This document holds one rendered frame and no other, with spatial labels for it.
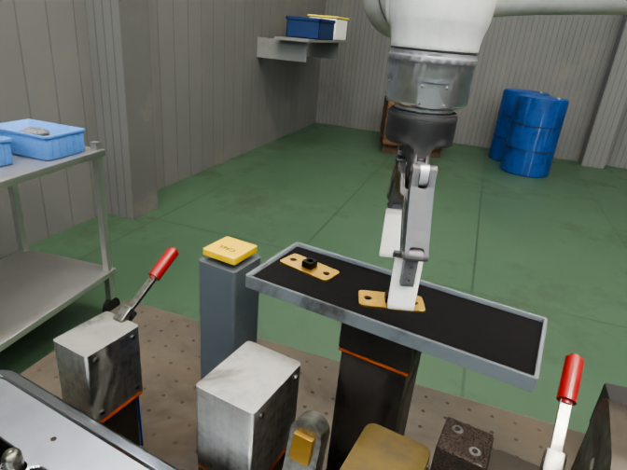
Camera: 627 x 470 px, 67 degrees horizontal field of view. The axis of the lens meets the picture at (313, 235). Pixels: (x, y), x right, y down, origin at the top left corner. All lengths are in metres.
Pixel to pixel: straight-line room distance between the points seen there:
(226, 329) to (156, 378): 0.48
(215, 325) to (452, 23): 0.54
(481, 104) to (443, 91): 7.41
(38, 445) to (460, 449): 0.48
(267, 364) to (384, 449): 0.16
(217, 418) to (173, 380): 0.65
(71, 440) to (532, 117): 6.12
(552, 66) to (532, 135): 1.72
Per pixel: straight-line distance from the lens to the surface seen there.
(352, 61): 8.17
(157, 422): 1.11
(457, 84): 0.52
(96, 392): 0.75
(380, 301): 0.62
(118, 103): 3.76
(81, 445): 0.68
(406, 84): 0.51
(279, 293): 0.63
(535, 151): 6.48
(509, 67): 7.89
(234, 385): 0.56
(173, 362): 1.26
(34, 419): 0.73
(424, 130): 0.52
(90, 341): 0.73
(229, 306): 0.74
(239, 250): 0.73
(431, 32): 0.50
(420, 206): 0.50
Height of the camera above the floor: 1.48
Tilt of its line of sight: 23 degrees down
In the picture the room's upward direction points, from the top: 5 degrees clockwise
